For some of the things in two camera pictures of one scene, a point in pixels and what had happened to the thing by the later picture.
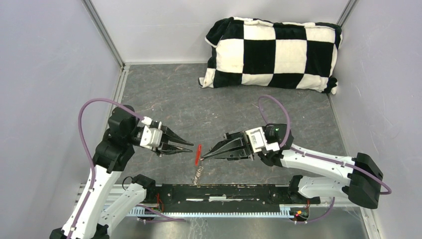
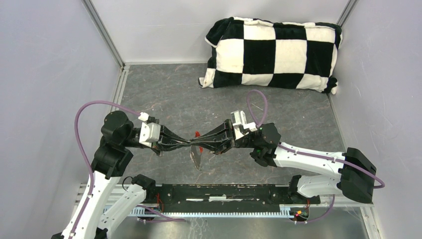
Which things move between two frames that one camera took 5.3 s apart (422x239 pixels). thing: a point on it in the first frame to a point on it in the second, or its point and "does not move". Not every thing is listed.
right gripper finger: (243, 153) to (215, 146)
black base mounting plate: (204, 198) does not move
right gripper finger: (233, 140) to (224, 127)
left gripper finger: (173, 137) does not move
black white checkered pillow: (246, 52) does not move
